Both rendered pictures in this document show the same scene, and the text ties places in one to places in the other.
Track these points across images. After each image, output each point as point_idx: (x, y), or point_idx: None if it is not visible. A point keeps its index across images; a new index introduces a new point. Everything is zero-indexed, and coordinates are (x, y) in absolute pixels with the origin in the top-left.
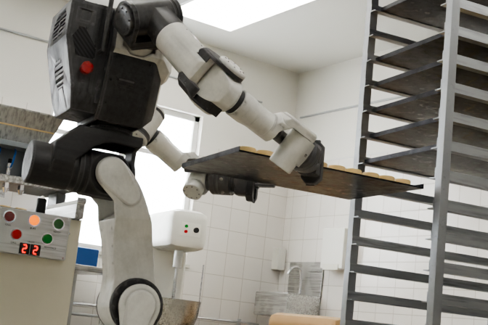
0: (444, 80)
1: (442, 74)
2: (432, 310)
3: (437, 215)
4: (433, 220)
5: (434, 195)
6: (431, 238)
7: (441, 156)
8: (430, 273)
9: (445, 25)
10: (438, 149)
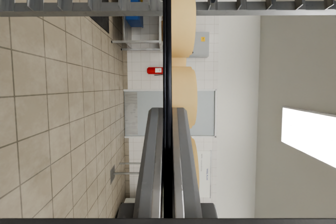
0: (270, 13)
1: (279, 10)
2: (60, 16)
3: (143, 15)
4: (137, 11)
5: (161, 11)
6: (121, 11)
7: (197, 15)
8: (89, 12)
9: (329, 10)
10: (204, 12)
